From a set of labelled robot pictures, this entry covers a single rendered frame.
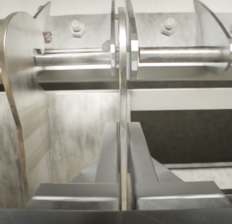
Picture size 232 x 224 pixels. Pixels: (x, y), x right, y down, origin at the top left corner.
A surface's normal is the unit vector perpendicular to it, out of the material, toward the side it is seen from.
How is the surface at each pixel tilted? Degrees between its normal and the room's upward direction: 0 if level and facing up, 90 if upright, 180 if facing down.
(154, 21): 29
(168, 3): 34
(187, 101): 0
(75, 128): 15
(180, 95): 0
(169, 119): 25
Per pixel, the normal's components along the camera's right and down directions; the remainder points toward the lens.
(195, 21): -0.02, -0.20
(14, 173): -0.01, 0.12
